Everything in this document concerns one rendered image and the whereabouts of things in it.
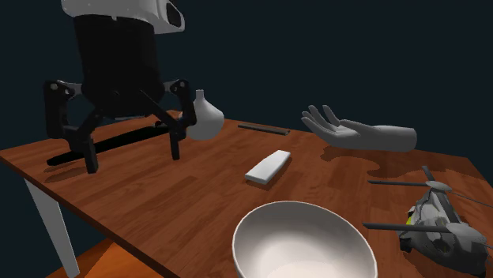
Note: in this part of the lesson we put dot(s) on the grey hand model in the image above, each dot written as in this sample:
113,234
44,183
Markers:
369,138

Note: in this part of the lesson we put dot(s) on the long black stick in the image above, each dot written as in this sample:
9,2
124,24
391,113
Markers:
115,141

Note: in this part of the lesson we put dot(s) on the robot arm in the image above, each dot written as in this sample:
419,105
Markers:
131,8

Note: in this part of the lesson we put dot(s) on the white flat block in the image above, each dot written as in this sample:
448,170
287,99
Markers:
269,165

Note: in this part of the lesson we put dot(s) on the thin dark pencil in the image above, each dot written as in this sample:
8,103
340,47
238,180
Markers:
265,129

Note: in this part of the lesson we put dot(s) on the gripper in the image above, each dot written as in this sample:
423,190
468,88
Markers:
117,65

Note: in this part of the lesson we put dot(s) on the wooden table with white legs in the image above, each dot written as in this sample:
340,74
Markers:
169,196

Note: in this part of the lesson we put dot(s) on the grey toy helicopter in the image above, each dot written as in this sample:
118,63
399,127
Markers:
443,231

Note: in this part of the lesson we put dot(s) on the white bowl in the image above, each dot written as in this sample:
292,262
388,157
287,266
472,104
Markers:
304,246

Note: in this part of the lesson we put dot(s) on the white round vase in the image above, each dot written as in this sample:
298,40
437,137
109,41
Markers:
208,120

